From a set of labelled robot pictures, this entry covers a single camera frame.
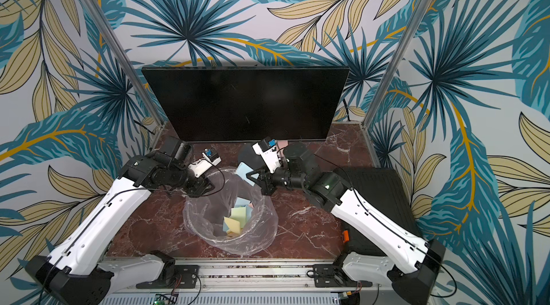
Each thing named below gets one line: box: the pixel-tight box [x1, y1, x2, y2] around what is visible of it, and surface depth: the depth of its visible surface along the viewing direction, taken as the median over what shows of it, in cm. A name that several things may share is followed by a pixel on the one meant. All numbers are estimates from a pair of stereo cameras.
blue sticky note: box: [234, 161, 260, 187], surface depth 64 cm
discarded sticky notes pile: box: [222, 196, 255, 237], surface depth 75 cm
